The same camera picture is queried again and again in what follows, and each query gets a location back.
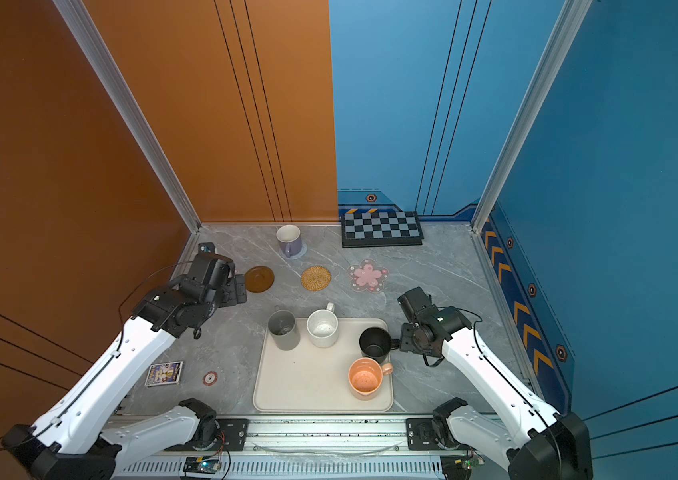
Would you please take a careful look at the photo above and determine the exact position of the black mug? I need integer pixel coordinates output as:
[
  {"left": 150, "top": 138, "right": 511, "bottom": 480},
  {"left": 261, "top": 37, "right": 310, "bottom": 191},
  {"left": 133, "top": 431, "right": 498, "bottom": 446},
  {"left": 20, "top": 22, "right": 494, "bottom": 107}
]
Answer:
[{"left": 359, "top": 327, "right": 401, "bottom": 364}]

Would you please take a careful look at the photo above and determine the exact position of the brown wooden round coaster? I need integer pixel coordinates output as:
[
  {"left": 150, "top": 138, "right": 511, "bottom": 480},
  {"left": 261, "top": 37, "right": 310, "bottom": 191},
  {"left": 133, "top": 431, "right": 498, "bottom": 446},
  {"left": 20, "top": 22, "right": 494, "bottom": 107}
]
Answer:
[{"left": 244, "top": 266, "right": 275, "bottom": 293}]

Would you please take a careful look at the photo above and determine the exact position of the pink flower coaster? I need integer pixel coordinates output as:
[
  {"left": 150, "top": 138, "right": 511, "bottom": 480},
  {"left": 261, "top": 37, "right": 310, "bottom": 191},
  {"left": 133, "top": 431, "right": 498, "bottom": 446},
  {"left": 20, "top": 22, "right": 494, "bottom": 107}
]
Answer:
[{"left": 348, "top": 259, "right": 389, "bottom": 293}]

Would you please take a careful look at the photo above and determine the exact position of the orange mug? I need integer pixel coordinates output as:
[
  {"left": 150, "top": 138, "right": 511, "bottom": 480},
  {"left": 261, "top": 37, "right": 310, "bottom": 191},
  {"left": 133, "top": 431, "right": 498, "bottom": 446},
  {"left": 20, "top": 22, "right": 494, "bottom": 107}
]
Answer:
[{"left": 348, "top": 358, "right": 394, "bottom": 400}]

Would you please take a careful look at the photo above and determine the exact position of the white mug purple handle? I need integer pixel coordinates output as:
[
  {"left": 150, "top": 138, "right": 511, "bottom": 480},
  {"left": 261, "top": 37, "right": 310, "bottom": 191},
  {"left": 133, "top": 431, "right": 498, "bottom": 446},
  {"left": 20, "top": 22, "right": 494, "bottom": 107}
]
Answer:
[{"left": 276, "top": 224, "right": 303, "bottom": 256}]

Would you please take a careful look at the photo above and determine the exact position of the rattan woven round coaster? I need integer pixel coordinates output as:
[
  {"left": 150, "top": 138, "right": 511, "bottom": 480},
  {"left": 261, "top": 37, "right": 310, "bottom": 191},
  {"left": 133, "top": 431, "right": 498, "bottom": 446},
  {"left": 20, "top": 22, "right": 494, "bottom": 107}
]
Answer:
[{"left": 300, "top": 266, "right": 332, "bottom": 292}]

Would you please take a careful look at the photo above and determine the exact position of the grey woven round coaster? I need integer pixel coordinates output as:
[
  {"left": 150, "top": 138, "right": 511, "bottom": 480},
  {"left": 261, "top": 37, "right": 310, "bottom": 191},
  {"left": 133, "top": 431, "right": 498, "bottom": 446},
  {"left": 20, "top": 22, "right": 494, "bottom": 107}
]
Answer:
[{"left": 281, "top": 244, "right": 308, "bottom": 260}]

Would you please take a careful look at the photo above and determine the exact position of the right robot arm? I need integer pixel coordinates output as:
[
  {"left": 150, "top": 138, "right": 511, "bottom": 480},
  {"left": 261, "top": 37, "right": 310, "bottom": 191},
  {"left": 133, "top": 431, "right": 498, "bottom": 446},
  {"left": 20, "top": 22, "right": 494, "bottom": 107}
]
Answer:
[{"left": 399, "top": 299, "right": 594, "bottom": 479}]

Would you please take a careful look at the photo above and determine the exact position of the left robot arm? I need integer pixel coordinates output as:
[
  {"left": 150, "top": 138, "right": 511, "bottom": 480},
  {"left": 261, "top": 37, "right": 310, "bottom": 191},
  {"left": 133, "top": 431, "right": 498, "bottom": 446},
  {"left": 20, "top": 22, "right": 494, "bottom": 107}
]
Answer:
[{"left": 0, "top": 274, "right": 247, "bottom": 479}]

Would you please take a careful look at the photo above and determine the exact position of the purple card box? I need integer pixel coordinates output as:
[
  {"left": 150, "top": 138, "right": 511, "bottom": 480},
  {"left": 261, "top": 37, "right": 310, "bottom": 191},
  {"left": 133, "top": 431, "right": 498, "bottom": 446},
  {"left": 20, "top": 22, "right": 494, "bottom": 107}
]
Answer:
[{"left": 145, "top": 361, "right": 184, "bottom": 388}]

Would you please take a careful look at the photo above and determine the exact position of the grey mug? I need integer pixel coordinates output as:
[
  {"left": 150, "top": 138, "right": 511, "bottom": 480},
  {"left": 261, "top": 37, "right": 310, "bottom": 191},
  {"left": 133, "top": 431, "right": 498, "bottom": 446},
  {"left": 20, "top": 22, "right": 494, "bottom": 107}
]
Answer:
[{"left": 267, "top": 310, "right": 300, "bottom": 351}]

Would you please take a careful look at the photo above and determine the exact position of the white speckled mug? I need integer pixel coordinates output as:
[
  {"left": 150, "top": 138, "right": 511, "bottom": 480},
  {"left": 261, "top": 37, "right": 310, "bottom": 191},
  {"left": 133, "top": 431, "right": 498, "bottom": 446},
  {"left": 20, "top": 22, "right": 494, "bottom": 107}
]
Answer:
[{"left": 306, "top": 302, "right": 339, "bottom": 348}]

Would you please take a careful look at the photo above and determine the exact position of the black chessboard box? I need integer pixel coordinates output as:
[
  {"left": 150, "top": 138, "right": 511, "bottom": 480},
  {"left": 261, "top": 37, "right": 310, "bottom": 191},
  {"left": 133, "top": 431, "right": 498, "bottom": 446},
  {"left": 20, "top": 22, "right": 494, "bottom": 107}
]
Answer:
[{"left": 341, "top": 210, "right": 424, "bottom": 248}]

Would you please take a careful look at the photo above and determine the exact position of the cream serving tray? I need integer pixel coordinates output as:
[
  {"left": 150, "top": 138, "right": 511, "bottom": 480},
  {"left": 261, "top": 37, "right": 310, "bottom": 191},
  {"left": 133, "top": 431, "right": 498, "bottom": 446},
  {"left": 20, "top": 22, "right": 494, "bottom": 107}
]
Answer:
[{"left": 253, "top": 318, "right": 394, "bottom": 414}]

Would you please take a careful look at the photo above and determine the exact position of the right circuit board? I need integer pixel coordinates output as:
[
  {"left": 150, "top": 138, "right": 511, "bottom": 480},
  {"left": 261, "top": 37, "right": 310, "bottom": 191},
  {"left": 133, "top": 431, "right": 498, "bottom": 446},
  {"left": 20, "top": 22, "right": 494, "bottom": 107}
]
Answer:
[{"left": 440, "top": 456, "right": 483, "bottom": 480}]

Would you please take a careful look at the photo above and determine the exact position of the circuit board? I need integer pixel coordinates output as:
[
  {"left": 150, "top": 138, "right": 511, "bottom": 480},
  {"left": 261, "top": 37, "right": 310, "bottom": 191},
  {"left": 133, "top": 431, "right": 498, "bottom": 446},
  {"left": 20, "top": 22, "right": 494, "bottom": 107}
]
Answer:
[
  {"left": 182, "top": 456, "right": 222, "bottom": 476},
  {"left": 440, "top": 456, "right": 483, "bottom": 480}
]

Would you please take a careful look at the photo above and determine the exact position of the left circuit board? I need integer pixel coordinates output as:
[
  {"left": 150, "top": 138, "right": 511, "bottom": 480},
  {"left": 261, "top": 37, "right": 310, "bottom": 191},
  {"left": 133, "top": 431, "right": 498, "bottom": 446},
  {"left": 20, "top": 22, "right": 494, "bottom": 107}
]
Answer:
[{"left": 182, "top": 456, "right": 222, "bottom": 476}]

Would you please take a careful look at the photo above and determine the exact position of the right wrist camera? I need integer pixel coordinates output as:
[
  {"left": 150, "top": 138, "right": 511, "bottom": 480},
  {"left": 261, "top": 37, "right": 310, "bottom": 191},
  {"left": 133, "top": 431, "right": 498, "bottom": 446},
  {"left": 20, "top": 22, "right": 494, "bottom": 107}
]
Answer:
[{"left": 397, "top": 287, "right": 437, "bottom": 324}]

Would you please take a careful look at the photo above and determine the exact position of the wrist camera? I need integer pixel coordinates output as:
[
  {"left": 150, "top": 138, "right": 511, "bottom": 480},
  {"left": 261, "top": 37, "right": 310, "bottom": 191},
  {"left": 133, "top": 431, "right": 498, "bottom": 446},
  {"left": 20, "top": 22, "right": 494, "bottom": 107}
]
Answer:
[
  {"left": 397, "top": 287, "right": 437, "bottom": 324},
  {"left": 180, "top": 242, "right": 236, "bottom": 301}
]

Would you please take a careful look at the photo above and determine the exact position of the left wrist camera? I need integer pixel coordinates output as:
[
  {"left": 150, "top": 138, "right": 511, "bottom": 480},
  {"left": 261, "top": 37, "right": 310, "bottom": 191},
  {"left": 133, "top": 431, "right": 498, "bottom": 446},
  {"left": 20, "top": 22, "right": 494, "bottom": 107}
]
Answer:
[{"left": 180, "top": 242, "right": 236, "bottom": 301}]

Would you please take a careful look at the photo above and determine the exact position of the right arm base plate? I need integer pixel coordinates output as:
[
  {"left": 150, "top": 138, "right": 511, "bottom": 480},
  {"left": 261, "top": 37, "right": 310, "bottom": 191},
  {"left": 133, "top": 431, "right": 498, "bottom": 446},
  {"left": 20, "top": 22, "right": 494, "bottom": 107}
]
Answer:
[{"left": 404, "top": 417, "right": 472, "bottom": 451}]

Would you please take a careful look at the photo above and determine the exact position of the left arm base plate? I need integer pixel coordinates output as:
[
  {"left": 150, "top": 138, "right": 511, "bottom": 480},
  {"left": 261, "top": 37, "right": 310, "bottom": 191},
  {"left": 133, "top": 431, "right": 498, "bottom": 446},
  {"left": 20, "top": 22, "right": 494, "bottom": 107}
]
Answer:
[{"left": 166, "top": 418, "right": 249, "bottom": 454}]

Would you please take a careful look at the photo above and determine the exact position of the aluminium front rail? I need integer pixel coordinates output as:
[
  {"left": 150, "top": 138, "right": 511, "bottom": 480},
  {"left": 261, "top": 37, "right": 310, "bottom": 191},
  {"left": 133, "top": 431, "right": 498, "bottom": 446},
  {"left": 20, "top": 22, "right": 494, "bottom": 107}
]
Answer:
[{"left": 62, "top": 412, "right": 591, "bottom": 480}]

